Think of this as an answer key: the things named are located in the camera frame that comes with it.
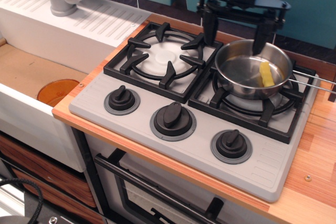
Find white toy sink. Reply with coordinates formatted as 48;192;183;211
1;0;150;172

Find black right stove knob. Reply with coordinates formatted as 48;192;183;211
211;129;253;165

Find wooden drawer fronts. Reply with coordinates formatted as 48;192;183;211
1;132;104;223

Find oven door with handle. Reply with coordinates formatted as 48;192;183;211
94;149;266;223

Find black burner grate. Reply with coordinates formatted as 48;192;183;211
103;22;223;103
188;65;316;144

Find stainless steel pan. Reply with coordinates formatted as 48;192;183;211
214;39;324;100

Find orange plastic plate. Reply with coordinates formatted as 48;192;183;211
37;79;79;107

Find grey toy stove top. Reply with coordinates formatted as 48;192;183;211
68;22;321;204

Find black left stove knob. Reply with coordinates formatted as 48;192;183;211
104;85;141;116

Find black middle stove knob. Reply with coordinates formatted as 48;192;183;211
150;102;197;142

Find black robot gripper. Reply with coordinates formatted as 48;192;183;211
197;0;291;56

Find black stove knob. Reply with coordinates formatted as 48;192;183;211
211;129;253;165
150;102;197;142
104;85;141;116

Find black left burner grate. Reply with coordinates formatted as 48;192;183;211
103;22;223;103

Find black right burner grate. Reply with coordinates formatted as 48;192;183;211
188;65;316;144

